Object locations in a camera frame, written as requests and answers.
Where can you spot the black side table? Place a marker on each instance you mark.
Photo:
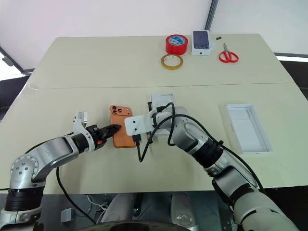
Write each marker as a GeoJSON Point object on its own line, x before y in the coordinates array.
{"type": "Point", "coordinates": [294, 72]}

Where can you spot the small grey block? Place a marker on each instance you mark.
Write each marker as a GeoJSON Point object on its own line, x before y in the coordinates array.
{"type": "Point", "coordinates": [67, 215]}

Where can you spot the yellow tape roll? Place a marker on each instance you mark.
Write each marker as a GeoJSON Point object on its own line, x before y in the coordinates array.
{"type": "Point", "coordinates": [166, 65]}

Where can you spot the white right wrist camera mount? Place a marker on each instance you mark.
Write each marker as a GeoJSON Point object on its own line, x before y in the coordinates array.
{"type": "Point", "coordinates": [137, 124]}

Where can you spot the dark metal frame post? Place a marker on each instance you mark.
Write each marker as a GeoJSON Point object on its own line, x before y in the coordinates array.
{"type": "Point", "coordinates": [211, 14]}

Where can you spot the grey robot leg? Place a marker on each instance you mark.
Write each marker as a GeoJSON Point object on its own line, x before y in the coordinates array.
{"type": "Point", "coordinates": [183, 209]}
{"type": "Point", "coordinates": [120, 207]}

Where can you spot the dark rounded robot base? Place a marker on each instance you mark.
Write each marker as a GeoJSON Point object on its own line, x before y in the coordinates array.
{"type": "Point", "coordinates": [134, 226]}

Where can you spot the phone box with purple print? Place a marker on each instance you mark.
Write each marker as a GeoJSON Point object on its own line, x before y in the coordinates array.
{"type": "Point", "coordinates": [201, 43]}

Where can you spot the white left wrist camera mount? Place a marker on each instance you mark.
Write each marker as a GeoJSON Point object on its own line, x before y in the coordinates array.
{"type": "Point", "coordinates": [78, 125]}

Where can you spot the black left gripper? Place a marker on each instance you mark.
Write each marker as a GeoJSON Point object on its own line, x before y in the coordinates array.
{"type": "Point", "coordinates": [96, 136]}

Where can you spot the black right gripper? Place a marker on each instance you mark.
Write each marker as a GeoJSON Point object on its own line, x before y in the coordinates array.
{"type": "Point", "coordinates": [150, 133]}

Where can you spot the red tape roll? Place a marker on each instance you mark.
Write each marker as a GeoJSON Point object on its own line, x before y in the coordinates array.
{"type": "Point", "coordinates": [176, 47]}

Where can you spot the white phone box tray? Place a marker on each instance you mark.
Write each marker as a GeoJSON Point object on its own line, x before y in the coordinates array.
{"type": "Point", "coordinates": [249, 130]}

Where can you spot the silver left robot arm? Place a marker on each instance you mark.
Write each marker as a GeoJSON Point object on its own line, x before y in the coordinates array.
{"type": "Point", "coordinates": [48, 154]}

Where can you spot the white phone box lid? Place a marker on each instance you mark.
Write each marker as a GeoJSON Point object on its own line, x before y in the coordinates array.
{"type": "Point", "coordinates": [163, 98]}

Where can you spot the black window frame bar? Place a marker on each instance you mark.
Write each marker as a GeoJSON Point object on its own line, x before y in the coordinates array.
{"type": "Point", "coordinates": [9, 61]}

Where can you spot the orange phone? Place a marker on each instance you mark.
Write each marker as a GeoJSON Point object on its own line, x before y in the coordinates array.
{"type": "Point", "coordinates": [120, 139]}

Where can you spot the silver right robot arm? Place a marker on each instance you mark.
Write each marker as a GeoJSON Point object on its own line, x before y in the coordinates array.
{"type": "Point", "coordinates": [190, 134]}

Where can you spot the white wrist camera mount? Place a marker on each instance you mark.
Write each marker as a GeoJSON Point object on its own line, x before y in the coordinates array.
{"type": "Point", "coordinates": [78, 125]}
{"type": "Point", "coordinates": [137, 124]}

